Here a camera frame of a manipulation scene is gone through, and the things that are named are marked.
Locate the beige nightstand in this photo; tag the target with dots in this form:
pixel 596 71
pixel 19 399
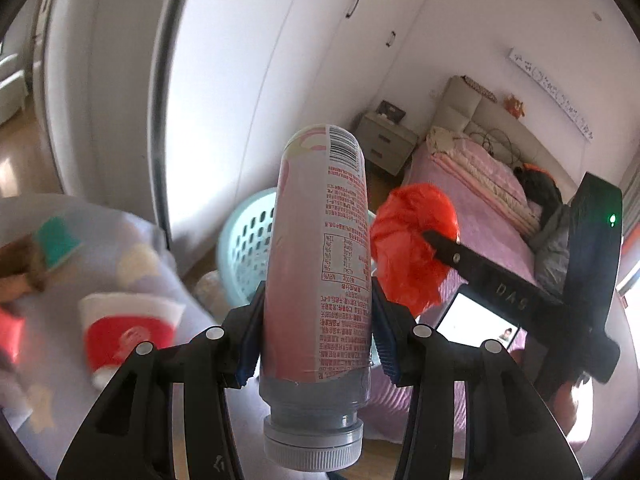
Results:
pixel 385 142

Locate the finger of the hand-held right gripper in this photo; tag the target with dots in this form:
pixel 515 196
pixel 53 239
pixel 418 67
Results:
pixel 490 285

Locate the grey pillow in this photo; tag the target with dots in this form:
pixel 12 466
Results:
pixel 552 245

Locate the red plastic bag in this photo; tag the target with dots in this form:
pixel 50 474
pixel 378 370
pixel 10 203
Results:
pixel 400 250

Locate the bed with pink cover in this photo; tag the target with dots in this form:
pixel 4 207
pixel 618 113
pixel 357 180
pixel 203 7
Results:
pixel 475 230

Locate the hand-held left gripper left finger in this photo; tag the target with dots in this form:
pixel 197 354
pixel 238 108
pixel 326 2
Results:
pixel 248 350

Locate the beige padded headboard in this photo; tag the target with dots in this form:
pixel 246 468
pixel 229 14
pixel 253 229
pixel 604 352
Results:
pixel 500 115

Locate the white decorative wall strip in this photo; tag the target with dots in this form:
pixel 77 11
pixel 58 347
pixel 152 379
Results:
pixel 550 90

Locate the tablet with white screen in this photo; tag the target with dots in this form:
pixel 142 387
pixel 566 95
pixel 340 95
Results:
pixel 475 320

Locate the black jacket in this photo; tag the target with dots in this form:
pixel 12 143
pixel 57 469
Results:
pixel 542 187

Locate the white wardrobe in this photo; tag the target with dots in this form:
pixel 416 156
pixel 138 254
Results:
pixel 300 85

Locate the printed tablecloth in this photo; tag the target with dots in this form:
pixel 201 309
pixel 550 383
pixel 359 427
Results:
pixel 100 260

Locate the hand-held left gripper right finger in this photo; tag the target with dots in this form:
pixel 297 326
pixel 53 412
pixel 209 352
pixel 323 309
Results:
pixel 385 342

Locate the teal plastic basket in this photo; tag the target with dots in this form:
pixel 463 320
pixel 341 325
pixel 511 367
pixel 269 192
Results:
pixel 245 240

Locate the dark picture frame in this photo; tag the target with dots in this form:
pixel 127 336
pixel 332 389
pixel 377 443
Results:
pixel 391 110

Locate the red and white paper cup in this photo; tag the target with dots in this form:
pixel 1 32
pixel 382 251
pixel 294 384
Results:
pixel 125 330

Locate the pink labelled plastic bottle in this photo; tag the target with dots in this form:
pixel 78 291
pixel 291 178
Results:
pixel 315 260

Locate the folded pink quilt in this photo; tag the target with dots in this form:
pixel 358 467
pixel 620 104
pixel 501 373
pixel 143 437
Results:
pixel 490 180

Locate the orange plush toy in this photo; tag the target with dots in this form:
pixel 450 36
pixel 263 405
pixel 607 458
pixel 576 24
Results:
pixel 515 106

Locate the cream folded blanket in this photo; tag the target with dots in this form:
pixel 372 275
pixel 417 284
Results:
pixel 440 137

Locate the patterned cloth strip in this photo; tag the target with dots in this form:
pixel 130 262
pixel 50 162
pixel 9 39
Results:
pixel 477 85

